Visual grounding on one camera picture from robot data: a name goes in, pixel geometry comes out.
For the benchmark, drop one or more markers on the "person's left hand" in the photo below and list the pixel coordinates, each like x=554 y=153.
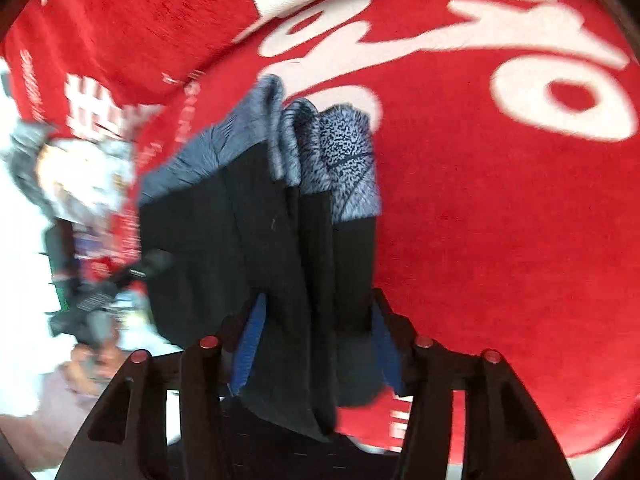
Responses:
x=88 y=371

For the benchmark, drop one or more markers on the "black pants grey waistband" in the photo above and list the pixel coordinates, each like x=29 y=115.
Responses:
x=269 y=220

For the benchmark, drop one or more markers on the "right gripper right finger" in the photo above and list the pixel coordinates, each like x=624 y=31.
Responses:
x=505 y=433

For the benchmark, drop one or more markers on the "white floral patterned cloth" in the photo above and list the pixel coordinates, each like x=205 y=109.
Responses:
x=80 y=181

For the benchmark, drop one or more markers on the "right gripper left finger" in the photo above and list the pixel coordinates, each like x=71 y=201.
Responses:
x=124 y=436

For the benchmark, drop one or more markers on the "red blanket white lettering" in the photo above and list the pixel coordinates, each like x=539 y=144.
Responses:
x=506 y=145

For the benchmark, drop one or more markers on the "person's left forearm sleeve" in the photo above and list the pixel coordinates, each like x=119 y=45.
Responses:
x=40 y=440

